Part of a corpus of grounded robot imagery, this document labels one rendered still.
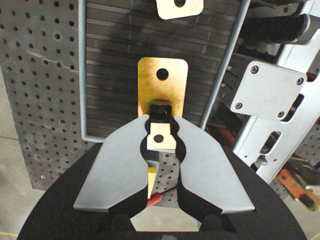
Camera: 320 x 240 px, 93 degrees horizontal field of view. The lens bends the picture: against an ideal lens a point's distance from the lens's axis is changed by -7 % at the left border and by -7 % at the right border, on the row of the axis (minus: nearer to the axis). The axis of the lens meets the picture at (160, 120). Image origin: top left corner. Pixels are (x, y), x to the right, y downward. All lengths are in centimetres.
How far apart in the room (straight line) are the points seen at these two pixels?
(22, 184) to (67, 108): 204
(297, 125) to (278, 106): 22
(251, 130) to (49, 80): 72
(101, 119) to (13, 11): 66
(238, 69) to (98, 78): 19
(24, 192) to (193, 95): 278
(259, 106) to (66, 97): 68
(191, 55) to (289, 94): 18
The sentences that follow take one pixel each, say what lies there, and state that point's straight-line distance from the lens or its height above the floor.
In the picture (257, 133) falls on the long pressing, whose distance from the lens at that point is 46.
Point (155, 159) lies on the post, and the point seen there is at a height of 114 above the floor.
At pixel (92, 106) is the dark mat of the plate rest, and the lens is 19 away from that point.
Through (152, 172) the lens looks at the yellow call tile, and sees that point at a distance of 24.
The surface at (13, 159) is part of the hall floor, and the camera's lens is 245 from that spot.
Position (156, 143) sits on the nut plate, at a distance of 16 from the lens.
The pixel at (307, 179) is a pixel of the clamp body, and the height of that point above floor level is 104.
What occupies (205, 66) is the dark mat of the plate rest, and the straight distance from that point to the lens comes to 17.
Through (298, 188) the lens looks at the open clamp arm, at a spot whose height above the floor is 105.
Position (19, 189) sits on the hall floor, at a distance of 286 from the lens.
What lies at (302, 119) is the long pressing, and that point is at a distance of 51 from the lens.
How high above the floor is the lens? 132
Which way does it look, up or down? 61 degrees down
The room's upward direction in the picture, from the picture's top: 178 degrees clockwise
